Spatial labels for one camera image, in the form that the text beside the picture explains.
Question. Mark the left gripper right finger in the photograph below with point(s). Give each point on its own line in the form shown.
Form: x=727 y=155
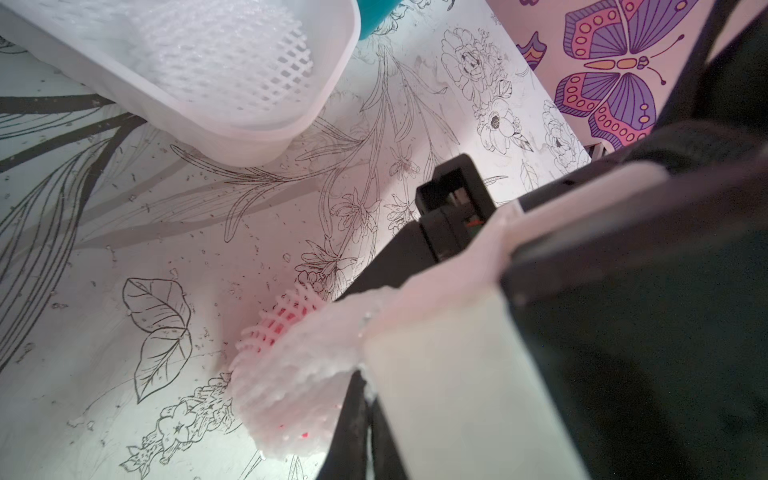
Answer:
x=386 y=462

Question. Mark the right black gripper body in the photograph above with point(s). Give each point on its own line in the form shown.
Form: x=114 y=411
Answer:
x=453 y=207

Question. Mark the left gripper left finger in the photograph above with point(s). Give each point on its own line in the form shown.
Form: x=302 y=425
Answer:
x=347 y=455

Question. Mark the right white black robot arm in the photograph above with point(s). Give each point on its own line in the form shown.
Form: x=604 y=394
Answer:
x=611 y=324

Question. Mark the right teal plastic basket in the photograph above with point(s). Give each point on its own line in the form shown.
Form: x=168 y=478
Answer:
x=373 y=13

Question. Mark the white plastic tray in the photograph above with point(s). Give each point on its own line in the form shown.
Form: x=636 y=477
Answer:
x=89 y=42

